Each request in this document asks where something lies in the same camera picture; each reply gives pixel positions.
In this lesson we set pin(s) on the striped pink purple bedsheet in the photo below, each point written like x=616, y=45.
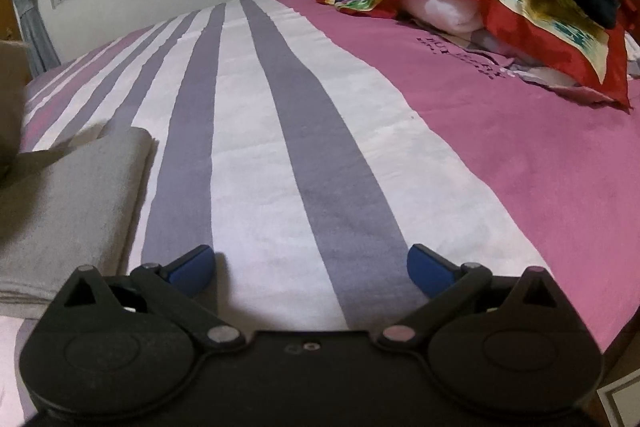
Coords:
x=312, y=148

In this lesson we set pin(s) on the grey pants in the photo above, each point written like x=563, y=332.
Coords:
x=63, y=207

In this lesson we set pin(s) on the white pillow under quilt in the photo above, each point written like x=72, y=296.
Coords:
x=455, y=17

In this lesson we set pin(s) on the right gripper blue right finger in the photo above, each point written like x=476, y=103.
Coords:
x=450, y=289

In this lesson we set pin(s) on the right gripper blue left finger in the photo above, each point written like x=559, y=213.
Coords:
x=169, y=291

